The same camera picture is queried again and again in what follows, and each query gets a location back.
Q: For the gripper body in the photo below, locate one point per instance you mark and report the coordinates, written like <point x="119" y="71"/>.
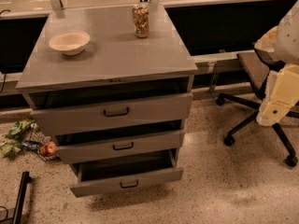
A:
<point x="289" y="41"/>

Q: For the grey bottom drawer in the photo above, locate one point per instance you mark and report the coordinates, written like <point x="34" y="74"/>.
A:
<point x="127" y="172"/>

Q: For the grey drawer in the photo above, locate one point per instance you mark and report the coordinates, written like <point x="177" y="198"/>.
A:
<point x="95" y="117"/>
<point x="119" y="147"/>
<point x="127" y="172"/>

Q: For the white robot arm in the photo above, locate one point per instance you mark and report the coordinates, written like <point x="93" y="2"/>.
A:
<point x="281" y="43"/>

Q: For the grey top drawer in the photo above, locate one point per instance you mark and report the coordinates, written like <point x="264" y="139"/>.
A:
<point x="95" y="117"/>

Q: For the grey drawer cabinet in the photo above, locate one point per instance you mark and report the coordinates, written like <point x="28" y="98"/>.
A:
<point x="114" y="66"/>

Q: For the grey middle drawer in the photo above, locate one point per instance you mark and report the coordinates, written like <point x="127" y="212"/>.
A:
<point x="119" y="147"/>

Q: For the black office chair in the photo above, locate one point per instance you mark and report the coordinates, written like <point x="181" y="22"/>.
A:
<point x="257" y="65"/>

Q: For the patterned drink can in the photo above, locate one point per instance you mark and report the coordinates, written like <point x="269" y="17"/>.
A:
<point x="140" y="13"/>

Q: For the white paper bowl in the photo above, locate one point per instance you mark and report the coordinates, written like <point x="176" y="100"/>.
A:
<point x="70" y="42"/>

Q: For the red apple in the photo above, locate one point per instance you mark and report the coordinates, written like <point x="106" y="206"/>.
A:
<point x="49" y="149"/>

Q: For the blue can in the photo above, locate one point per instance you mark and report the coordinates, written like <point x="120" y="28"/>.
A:
<point x="31" y="145"/>

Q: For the green chip bag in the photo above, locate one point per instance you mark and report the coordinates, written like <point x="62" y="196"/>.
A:
<point x="19" y="128"/>

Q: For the black metal stand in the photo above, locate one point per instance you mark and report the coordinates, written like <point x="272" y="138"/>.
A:
<point x="13" y="215"/>

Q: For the green snack bag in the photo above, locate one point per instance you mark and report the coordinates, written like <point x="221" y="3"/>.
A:
<point x="10" y="148"/>

